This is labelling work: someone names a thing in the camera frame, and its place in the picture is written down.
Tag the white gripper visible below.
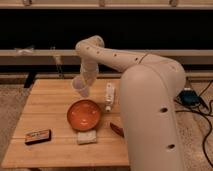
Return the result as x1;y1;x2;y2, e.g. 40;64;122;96
80;63;99;86

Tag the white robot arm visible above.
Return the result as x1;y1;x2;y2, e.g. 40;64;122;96
75;36;187;171

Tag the orange ceramic bowl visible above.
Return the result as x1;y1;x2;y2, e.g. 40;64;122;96
67;100;101;131

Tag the white tube bottle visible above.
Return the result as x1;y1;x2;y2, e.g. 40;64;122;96
105;83;115;112

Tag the wooden table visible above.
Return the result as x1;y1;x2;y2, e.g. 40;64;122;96
2;79;129;168

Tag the pale green sponge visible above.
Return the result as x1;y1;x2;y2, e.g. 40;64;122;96
77;130;97;145

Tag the dark red small object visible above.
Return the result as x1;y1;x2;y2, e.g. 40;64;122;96
110;122;124;138

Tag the crumpled plastic on ledge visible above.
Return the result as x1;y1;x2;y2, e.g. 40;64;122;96
15;46;34;56

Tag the blue device on floor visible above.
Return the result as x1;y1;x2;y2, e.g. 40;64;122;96
179;89;199;106

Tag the black cable on floor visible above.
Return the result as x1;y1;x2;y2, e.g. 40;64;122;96
174;79;213;168

